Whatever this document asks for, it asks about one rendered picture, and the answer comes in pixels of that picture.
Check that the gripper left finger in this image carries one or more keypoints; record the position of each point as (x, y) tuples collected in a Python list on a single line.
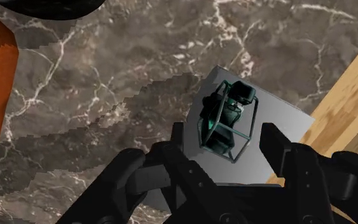
[(178, 173)]

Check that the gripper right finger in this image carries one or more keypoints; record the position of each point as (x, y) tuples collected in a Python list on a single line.
[(305, 180)]

